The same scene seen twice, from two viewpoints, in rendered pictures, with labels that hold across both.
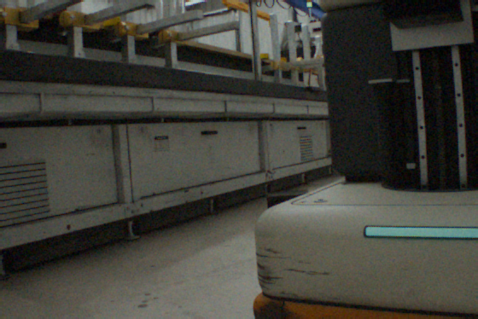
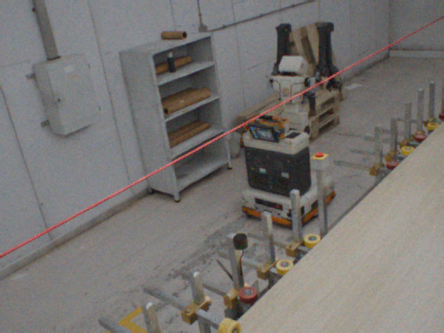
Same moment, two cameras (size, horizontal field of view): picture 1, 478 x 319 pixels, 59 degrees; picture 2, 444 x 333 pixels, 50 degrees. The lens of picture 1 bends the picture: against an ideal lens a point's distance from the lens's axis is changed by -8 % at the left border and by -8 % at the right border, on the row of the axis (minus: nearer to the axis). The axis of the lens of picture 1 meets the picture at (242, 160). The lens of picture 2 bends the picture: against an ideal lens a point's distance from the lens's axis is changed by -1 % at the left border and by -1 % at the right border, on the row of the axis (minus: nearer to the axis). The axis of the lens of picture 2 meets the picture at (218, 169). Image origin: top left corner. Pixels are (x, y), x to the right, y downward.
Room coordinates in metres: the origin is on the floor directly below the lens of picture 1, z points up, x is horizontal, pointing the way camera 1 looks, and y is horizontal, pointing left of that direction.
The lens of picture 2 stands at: (4.90, -0.10, 2.27)
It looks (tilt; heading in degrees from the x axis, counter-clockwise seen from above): 24 degrees down; 193
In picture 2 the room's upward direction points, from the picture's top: 9 degrees counter-clockwise
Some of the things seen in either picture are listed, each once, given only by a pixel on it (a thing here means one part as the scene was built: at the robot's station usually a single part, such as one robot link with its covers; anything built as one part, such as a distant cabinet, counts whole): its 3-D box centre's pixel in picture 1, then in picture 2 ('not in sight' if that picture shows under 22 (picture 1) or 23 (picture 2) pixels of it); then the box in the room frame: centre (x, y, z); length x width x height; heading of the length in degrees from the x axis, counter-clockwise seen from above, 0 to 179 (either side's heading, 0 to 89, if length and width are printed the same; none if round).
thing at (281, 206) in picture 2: not in sight; (269, 203); (1.20, -0.58, 0.23); 0.41 x 0.02 x 0.08; 59
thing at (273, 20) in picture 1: (276, 52); (297, 231); (2.72, -0.25, 0.90); 0.04 x 0.04 x 0.48; 59
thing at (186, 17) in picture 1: (151, 27); (379, 154); (1.63, 0.29, 0.83); 0.43 x 0.03 x 0.04; 59
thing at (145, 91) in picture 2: not in sight; (179, 115); (0.19, -1.55, 0.78); 0.90 x 0.45 x 1.55; 149
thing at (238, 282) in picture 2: (307, 58); (238, 278); (3.15, -0.50, 0.92); 0.04 x 0.04 x 0.48; 59
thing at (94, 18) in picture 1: (101, 16); (394, 142); (1.42, 0.42, 0.83); 0.43 x 0.03 x 0.04; 59
